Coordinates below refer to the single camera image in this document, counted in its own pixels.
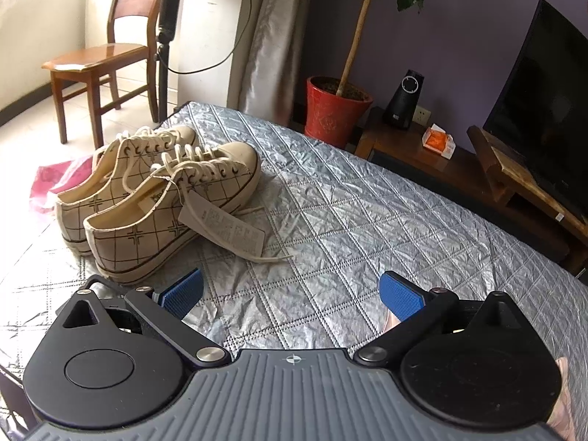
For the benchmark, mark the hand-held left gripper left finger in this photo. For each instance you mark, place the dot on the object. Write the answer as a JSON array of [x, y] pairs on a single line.
[[183, 291]]

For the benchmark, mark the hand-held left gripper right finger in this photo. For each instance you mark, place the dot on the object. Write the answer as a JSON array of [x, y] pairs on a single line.
[[402, 296]]

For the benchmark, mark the person's right forearm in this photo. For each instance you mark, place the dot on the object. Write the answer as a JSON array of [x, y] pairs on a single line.
[[560, 399]]

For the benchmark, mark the cream checked sneaker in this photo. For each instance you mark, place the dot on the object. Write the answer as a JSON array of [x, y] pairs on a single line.
[[92, 202], [151, 234]]

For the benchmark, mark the white paper tag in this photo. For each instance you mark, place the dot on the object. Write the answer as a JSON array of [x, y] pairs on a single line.
[[229, 229]]

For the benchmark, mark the silver quilted table cover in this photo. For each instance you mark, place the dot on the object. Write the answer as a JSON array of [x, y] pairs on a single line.
[[344, 220]]

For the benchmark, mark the dark wooden television cabinet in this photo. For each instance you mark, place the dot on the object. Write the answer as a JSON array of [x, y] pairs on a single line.
[[404, 147]]

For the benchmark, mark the orange tissue box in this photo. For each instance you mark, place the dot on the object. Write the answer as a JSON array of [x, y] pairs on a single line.
[[436, 140]]

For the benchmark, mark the light wooden television riser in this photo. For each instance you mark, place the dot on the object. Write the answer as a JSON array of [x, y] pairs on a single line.
[[505, 165]]

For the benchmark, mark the pink plastic bag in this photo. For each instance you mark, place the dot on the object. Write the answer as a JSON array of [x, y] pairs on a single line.
[[50, 179]]

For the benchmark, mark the black cone speaker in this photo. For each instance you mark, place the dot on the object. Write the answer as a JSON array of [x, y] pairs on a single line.
[[402, 101]]

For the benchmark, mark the green tree in red pot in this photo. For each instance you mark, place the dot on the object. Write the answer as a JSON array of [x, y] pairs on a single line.
[[330, 110]]

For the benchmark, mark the black flat television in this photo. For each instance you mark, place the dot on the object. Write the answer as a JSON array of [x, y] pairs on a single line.
[[542, 101]]

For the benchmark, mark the brown wooden chair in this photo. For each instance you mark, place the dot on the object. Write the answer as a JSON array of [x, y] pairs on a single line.
[[92, 55]]

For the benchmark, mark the grey silky curtain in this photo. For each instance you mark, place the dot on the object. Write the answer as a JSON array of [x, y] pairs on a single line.
[[271, 32]]

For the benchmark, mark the black standing fan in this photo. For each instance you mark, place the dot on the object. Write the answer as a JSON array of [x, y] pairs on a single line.
[[167, 9]]

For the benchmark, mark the white wall outlet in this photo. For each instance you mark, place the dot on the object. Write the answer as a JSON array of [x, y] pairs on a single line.
[[423, 115]]

